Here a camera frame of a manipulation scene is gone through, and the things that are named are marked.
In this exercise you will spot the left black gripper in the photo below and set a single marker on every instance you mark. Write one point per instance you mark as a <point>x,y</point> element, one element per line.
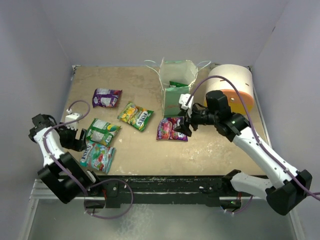
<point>75,144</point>

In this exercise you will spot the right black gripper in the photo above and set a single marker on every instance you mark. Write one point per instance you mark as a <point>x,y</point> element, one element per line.
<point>185,126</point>

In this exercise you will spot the purple Fox's candy bag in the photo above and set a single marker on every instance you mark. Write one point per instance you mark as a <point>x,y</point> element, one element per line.
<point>166,130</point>

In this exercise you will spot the green snack packet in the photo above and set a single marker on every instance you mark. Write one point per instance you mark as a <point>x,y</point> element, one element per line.
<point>101,132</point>
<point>174,84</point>

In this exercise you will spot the green paper bag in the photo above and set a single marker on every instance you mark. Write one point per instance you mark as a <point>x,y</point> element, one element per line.
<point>182,71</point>

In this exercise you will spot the white round drawer box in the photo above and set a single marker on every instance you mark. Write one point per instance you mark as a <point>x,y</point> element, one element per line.
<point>241,78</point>

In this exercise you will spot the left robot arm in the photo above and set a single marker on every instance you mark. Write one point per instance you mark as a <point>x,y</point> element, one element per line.
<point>61,172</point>

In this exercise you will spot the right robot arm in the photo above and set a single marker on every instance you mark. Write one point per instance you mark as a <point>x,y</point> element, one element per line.
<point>285,186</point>

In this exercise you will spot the teal Fox's candy bag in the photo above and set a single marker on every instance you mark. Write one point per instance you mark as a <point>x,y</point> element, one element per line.
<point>98,157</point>

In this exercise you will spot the yellow green Fox's candy bag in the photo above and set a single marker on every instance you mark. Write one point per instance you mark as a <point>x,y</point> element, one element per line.
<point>136,116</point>

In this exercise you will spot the purple snack packet back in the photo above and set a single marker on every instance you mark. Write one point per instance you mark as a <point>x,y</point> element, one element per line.
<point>106,98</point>

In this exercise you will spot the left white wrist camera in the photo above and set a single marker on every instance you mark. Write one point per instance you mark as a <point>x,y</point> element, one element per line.
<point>71,119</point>

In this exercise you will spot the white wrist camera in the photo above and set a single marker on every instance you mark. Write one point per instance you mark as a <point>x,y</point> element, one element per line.
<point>71,119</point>
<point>185,101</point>

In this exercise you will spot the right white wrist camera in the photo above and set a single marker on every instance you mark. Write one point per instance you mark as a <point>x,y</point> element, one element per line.
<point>185,101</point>

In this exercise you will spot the black base frame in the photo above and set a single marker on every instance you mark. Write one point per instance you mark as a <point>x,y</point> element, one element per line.
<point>208,190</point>

